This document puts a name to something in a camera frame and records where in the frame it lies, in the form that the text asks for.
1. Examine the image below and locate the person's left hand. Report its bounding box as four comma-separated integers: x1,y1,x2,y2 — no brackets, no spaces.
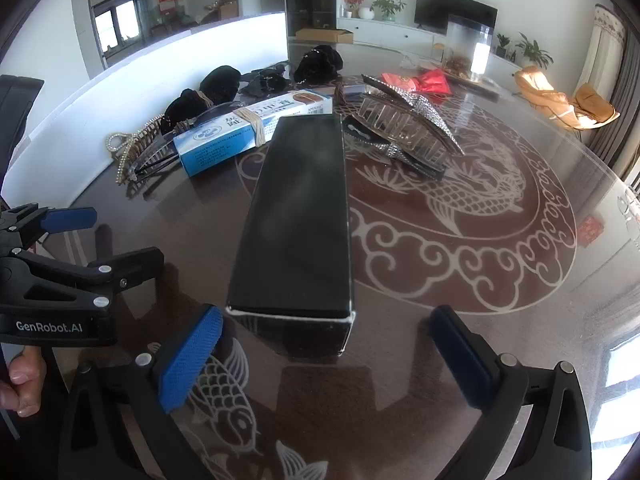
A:
0,347,48,418

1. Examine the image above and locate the blue white carton box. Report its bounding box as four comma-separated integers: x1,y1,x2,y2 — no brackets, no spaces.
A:
174,91,335,177

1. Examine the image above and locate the white patterned curtain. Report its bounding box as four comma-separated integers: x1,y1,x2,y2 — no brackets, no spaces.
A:
580,4,627,107

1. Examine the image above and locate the brown cardboard box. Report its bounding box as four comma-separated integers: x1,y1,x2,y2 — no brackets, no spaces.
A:
295,27,355,44

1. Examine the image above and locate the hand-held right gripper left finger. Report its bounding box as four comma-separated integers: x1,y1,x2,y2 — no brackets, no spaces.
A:
59,305,224,480

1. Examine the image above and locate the red twisted wrapper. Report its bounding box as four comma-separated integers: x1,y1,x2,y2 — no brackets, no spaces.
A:
412,67,452,104

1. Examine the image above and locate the green leafy potted plant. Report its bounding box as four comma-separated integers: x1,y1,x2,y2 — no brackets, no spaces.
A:
372,0,407,22

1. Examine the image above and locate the black organza hair clip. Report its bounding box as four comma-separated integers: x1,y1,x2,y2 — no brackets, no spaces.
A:
240,62,292,99

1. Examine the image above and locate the pearl hair claw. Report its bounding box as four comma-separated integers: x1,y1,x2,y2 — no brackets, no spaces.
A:
105,115,181,188

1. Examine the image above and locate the grey curtain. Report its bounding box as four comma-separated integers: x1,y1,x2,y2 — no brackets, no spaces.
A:
590,35,640,177

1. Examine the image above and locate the white television cabinet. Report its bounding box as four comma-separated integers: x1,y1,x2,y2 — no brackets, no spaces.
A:
337,16,526,70

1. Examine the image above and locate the clear glass jar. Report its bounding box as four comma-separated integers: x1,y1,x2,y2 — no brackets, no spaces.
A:
444,14,496,84

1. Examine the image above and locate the long black box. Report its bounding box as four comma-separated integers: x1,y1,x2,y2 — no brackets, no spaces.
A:
225,112,357,358

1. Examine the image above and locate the flat tray under canister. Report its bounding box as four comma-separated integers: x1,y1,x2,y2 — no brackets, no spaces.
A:
442,71,502,99

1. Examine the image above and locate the black television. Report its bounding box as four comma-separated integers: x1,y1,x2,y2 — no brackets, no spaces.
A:
414,0,499,37

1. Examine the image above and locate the black velvet scrunchie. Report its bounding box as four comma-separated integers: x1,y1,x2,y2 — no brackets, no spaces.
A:
200,65,242,107
165,89,207,127

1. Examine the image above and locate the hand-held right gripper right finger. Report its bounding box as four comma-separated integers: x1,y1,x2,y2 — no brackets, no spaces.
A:
430,305,594,480

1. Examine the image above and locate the black scrunchie with pearl chain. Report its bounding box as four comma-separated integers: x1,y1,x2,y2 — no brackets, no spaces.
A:
292,45,344,84

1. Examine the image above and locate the patterned glass desktop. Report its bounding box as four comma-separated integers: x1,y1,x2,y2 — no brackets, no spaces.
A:
30,40,640,480

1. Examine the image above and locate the dark rhinestone barrette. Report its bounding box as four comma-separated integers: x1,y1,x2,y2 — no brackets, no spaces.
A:
342,115,446,181

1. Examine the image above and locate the large potted plant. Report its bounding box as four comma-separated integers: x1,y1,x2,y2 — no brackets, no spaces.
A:
515,32,554,69

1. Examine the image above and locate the red paper card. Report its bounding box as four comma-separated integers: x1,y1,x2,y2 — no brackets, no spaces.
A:
577,215,606,247

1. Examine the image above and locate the orange lounge chair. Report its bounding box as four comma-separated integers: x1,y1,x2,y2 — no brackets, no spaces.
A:
572,82,621,129
515,66,574,122

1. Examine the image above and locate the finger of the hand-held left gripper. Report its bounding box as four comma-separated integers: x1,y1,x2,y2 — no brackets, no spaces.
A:
0,203,99,251
0,247,165,312

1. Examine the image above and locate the balcony window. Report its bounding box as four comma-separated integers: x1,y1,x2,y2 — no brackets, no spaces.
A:
91,0,182,57

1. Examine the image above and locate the large rhinestone hair claw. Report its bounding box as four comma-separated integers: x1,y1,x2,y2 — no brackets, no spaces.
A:
357,74,466,171

